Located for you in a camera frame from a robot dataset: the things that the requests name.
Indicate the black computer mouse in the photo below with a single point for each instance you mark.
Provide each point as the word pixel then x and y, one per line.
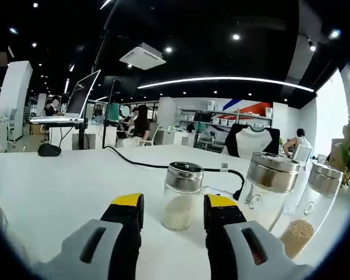
pixel 49 150

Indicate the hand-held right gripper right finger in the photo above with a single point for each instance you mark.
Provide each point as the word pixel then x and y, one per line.
pixel 268 248

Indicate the white ceiling air conditioner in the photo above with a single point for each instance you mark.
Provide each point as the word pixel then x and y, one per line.
pixel 143 56

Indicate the black laptop stand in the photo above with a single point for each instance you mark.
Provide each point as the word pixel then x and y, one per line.
pixel 82 137

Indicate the ceiling light strip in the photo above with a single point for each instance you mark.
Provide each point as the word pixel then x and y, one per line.
pixel 221 79

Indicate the black monitor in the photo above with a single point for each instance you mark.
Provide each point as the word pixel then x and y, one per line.
pixel 121 84

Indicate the shelf with white boxes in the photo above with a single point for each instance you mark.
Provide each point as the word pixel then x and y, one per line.
pixel 221 119

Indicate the chair with black white shirt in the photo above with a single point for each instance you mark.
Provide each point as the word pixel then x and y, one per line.
pixel 252 140

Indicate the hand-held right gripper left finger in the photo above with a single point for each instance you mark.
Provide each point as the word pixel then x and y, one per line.
pixel 76 248

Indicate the tall seasoning bottle white powder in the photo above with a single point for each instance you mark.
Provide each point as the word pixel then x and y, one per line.
pixel 268 175

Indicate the silver open laptop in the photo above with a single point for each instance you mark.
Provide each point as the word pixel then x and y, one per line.
pixel 81 93

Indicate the black pole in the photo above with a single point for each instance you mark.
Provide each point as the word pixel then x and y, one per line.
pixel 109 116

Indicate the white office chair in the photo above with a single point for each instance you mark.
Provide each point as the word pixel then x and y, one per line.
pixel 303 154
pixel 151 134

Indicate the green board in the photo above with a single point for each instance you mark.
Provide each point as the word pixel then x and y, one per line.
pixel 113 112

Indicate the short glass seasoning bottle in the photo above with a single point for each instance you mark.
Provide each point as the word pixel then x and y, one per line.
pixel 181 210

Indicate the tall seasoning bottle brown granules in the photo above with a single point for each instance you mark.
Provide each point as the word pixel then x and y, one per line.
pixel 318 204

